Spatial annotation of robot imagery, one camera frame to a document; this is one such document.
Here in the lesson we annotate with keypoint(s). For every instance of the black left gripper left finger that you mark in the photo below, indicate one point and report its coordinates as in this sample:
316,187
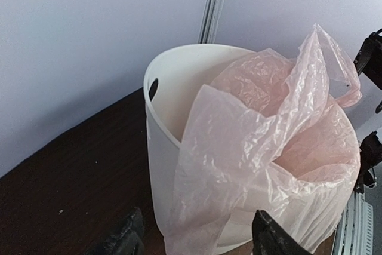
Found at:
125,238

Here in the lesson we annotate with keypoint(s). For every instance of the right aluminium frame post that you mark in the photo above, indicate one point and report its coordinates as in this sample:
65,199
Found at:
210,20

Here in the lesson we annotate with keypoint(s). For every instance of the white plastic trash bin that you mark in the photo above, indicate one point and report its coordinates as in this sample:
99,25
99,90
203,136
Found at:
180,73

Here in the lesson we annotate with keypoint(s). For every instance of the translucent pink plastic bag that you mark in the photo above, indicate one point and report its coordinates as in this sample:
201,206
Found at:
269,133

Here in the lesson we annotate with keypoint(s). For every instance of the front aluminium rail base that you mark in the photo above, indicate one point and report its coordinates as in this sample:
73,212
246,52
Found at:
354,233

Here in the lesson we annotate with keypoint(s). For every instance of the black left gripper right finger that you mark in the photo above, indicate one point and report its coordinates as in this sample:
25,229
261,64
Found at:
269,238

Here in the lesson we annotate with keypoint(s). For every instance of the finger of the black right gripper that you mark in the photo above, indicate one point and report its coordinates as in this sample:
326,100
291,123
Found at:
370,158
369,58

